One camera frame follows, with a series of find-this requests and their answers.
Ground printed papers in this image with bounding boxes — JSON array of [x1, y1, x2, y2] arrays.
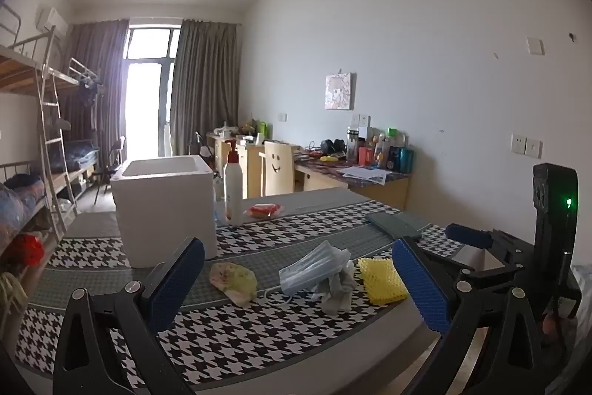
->
[[342, 166, 394, 185]]

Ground blue plaid quilt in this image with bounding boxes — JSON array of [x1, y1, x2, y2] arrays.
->
[[0, 175, 38, 248]]

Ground brown curtain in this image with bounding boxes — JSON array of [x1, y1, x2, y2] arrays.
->
[[169, 19, 241, 157], [62, 19, 130, 155]]

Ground white foam box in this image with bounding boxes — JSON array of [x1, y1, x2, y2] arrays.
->
[[110, 154, 218, 270]]

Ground white bottle red pump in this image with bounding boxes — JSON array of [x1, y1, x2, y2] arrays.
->
[[223, 144, 244, 227]]

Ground black folding chair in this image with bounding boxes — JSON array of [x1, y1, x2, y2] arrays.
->
[[90, 136, 127, 205]]

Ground plain wooden desk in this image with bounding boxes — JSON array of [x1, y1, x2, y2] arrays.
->
[[206, 131, 301, 199]]

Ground grey cloth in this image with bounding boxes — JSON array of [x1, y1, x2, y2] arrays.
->
[[311, 258, 358, 315]]

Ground white air conditioner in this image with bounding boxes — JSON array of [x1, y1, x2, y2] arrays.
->
[[36, 7, 69, 36]]

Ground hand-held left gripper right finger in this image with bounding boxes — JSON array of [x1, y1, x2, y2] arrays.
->
[[391, 235, 544, 395]]

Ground row of bottles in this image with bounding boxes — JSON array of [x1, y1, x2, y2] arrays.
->
[[346, 127, 414, 173]]

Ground metal bed ladder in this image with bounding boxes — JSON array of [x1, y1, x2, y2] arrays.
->
[[36, 66, 77, 241]]

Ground houndstooth table cloth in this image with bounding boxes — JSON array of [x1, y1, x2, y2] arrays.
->
[[14, 187, 468, 383]]

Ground blue mattress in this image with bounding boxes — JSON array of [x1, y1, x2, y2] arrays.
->
[[51, 140, 100, 171]]

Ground wooden desk patterned top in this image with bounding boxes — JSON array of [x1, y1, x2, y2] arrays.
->
[[293, 145, 412, 211]]

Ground hanging dark clothes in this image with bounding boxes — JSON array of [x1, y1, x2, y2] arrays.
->
[[78, 73, 105, 132]]

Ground wooden chair smiley face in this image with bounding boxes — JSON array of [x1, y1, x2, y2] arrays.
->
[[258, 141, 297, 198]]

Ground wall poster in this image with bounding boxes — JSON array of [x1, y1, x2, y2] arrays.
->
[[325, 72, 356, 111]]

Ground metal bunk bed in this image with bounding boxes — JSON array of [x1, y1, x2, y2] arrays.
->
[[0, 4, 107, 331]]

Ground glass balcony door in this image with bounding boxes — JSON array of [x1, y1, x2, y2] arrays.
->
[[121, 19, 181, 160]]

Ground yellow mesh cloth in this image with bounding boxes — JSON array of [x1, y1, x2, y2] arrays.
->
[[357, 256, 408, 307]]

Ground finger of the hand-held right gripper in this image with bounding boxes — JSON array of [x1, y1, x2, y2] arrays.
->
[[418, 247, 527, 288], [445, 223, 499, 250]]

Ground yellow-green rag bundle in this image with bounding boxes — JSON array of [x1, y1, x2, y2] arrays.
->
[[0, 272, 28, 317]]

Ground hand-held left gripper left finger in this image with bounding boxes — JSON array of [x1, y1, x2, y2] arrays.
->
[[52, 236, 206, 395]]

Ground blue face mask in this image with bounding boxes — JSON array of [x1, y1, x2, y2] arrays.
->
[[259, 240, 352, 309]]

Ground red bag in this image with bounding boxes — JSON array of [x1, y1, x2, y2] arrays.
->
[[11, 233, 46, 268]]

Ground red snack packet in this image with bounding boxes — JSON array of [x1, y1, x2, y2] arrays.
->
[[246, 203, 284, 220]]

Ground dark green folded cloth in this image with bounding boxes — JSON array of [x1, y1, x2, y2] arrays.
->
[[365, 211, 423, 239]]

